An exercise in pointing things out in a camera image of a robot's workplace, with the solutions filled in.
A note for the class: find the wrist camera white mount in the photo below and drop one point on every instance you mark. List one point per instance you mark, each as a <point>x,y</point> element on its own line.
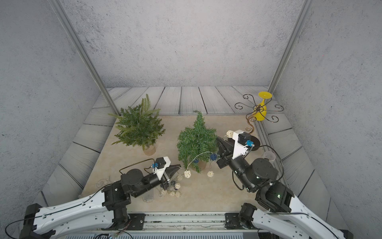
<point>160,165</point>
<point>243,143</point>

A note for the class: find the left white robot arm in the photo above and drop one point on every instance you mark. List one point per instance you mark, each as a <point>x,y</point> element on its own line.
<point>104,209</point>

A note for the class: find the beige table mat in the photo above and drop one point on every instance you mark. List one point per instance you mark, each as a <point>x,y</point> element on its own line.
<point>212,190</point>

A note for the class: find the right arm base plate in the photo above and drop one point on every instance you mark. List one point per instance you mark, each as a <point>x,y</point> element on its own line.
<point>235,221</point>

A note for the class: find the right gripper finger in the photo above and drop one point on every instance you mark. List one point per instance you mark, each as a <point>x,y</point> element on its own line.
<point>225,146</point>
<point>256,143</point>

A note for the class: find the black scroll wire stand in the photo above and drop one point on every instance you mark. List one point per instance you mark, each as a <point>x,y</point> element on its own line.
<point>249,117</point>

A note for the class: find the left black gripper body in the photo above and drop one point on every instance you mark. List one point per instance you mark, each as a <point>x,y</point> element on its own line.
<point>148,182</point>

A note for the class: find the yellow plastic goblet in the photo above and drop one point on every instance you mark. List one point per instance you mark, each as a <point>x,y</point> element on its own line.
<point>261,109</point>

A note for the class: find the aluminium front rail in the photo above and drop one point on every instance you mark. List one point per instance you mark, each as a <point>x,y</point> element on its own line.
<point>202,225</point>

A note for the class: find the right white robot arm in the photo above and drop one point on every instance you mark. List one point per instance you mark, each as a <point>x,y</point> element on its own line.
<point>284,215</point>

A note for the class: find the clear plastic wine glass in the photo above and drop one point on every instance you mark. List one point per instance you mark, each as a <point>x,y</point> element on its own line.
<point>270,157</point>

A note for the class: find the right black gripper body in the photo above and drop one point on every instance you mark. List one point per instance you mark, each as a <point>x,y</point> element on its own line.
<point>241,168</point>

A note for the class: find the clear battery box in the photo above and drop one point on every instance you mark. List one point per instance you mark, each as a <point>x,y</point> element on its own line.
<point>148,196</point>

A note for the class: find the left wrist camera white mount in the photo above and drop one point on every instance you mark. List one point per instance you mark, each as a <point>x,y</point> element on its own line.
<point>160,165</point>

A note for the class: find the left fern tree wooden base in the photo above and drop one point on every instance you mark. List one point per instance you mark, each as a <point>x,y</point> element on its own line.
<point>139,126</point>

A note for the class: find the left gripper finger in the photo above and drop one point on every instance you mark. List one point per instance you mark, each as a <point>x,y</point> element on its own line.
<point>165,184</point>
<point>172,170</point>

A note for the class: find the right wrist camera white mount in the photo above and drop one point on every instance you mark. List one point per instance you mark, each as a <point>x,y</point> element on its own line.
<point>243,143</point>

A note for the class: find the small christmas tree wooden base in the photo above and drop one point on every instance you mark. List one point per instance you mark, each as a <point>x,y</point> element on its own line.
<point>196,144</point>

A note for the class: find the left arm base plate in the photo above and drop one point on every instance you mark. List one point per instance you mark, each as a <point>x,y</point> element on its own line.
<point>134,221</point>

